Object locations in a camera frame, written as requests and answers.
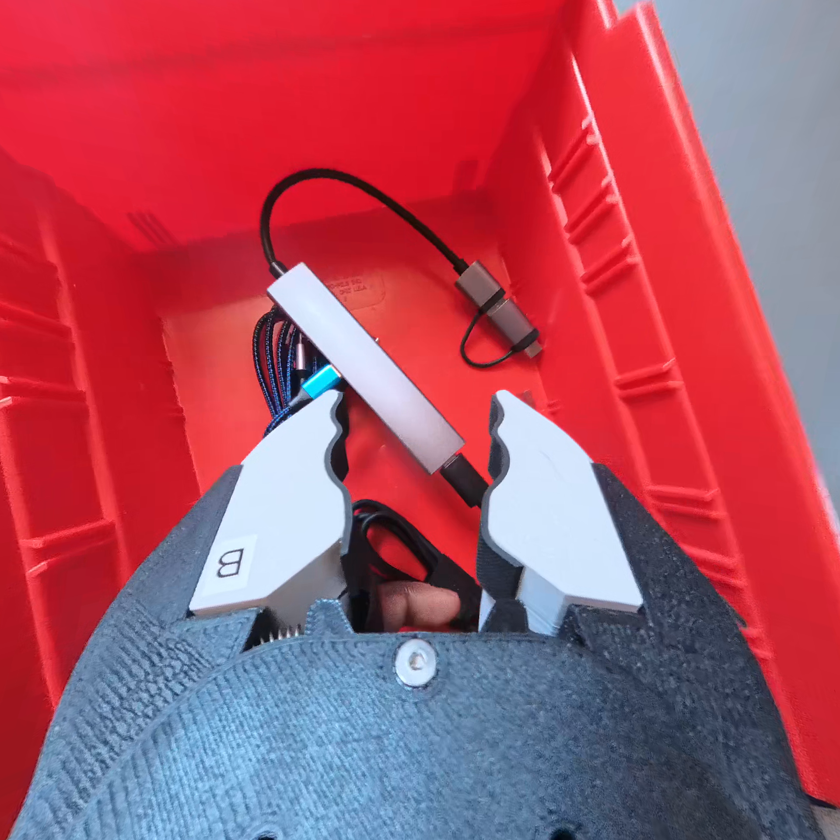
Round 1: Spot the grey usb adapter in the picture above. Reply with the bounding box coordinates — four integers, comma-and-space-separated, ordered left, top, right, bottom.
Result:
459, 294, 544, 370

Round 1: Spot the blue braided cable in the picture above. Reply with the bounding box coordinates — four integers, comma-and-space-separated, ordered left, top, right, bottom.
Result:
251, 310, 343, 439

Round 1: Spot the grey usb hub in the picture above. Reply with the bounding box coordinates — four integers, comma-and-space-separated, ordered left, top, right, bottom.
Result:
266, 262, 468, 476

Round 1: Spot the black usb-c cable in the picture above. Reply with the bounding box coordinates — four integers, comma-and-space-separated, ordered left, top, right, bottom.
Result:
351, 451, 491, 621

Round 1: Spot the person's left hand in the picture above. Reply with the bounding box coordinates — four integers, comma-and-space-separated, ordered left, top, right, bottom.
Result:
377, 581, 462, 632

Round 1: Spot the red plastic bin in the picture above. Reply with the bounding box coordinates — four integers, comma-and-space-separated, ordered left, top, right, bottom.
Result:
0, 0, 840, 808

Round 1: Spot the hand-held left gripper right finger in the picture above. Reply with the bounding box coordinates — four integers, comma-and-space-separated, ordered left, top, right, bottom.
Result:
476, 390, 644, 636

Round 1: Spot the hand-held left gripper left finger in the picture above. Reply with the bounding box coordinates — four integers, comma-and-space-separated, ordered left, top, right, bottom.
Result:
189, 390, 354, 619

